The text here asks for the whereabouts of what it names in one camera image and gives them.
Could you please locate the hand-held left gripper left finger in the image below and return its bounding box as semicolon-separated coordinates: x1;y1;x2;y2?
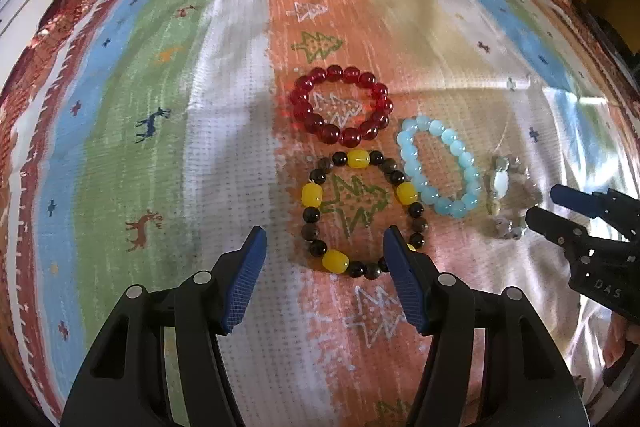
61;226;268;427

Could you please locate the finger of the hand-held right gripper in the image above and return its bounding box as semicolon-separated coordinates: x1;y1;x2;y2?
550;184;626;220
526;205;596;260

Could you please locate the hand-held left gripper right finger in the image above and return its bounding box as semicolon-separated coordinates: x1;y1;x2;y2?
382;225;587;427

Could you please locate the white stone bead bracelet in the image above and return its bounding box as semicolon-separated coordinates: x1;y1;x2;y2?
485;155;543;240

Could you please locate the yellow and black bead bracelet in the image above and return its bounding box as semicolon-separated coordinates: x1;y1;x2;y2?
300;150;426;280

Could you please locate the person's right hand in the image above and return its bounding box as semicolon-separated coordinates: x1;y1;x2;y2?
602;312;640;388

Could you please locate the striped printed bed sheet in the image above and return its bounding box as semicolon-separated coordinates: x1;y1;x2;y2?
0;0;640;427

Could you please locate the light blue bead bracelet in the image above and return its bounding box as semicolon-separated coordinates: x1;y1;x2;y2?
396;116;483;219

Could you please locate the red bead bracelet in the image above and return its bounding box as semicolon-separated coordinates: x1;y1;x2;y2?
289;64;393;145

